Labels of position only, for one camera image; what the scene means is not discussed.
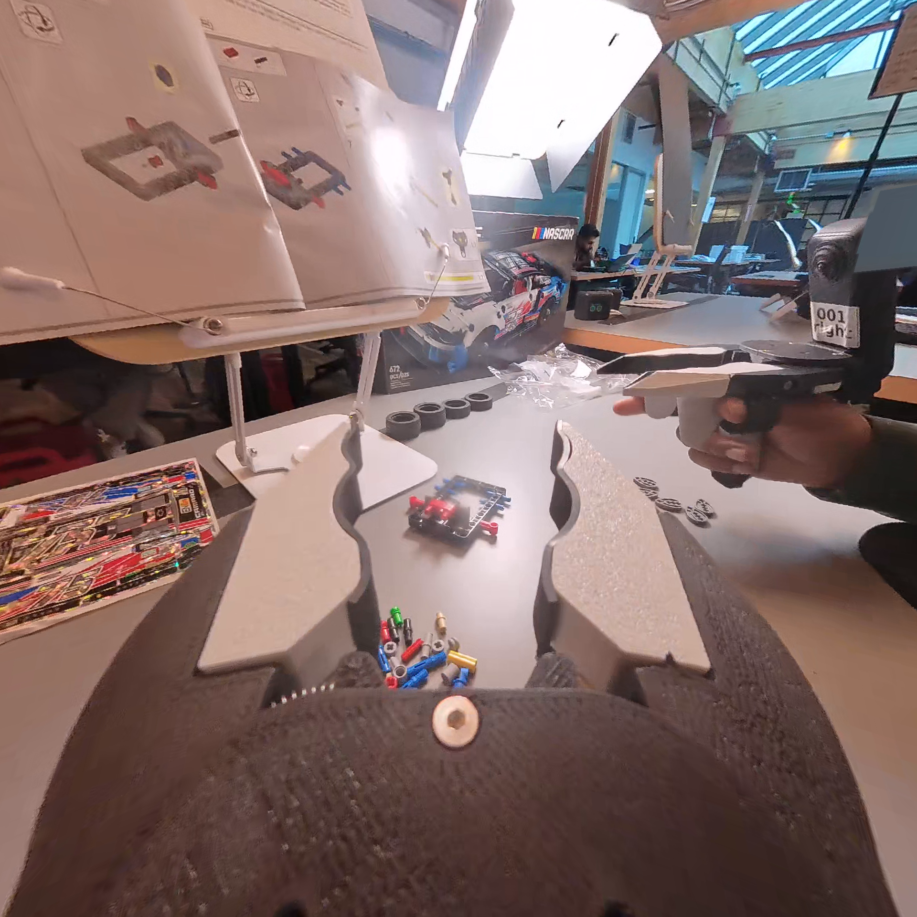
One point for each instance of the pile of small lego pieces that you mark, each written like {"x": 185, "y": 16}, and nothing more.
{"x": 423, "y": 666}

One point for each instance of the black device with green display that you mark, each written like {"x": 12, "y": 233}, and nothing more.
{"x": 598, "y": 304}

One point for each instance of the grey table with orange edge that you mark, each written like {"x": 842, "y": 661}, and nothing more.
{"x": 716, "y": 322}

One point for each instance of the black lego frame assembly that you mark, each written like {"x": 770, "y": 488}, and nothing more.
{"x": 437, "y": 531}

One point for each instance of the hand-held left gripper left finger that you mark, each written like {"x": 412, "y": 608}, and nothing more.
{"x": 286, "y": 573}

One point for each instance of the white book stand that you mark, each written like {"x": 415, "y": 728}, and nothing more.
{"x": 387, "y": 458}

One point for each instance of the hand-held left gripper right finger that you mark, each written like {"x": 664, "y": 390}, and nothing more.
{"x": 616, "y": 573}

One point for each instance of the brown sign on black pole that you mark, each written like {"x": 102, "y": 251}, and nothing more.
{"x": 899, "y": 57}

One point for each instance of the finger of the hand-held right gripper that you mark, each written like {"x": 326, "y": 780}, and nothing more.
{"x": 688, "y": 383}
{"x": 680, "y": 358}

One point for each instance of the colourful sticker sheet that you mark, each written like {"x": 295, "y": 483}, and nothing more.
{"x": 93, "y": 544}

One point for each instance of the person's right hand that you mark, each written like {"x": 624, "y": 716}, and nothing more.
{"x": 809, "y": 451}

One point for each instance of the clear plastic bag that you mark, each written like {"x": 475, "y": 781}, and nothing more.
{"x": 559, "y": 376}

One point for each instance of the white board panel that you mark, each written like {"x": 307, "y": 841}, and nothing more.
{"x": 559, "y": 71}

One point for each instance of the lego set box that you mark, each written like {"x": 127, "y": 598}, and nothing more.
{"x": 516, "y": 286}

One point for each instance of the lego instruction booklet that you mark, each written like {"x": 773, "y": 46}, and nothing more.
{"x": 179, "y": 215}

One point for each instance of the cluster of grey discs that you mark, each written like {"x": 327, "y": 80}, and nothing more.
{"x": 670, "y": 504}

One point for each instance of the plywood stand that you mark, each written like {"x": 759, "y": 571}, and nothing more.
{"x": 666, "y": 208}
{"x": 784, "y": 302}

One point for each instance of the person's right forearm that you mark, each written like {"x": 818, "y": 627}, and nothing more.
{"x": 888, "y": 465}

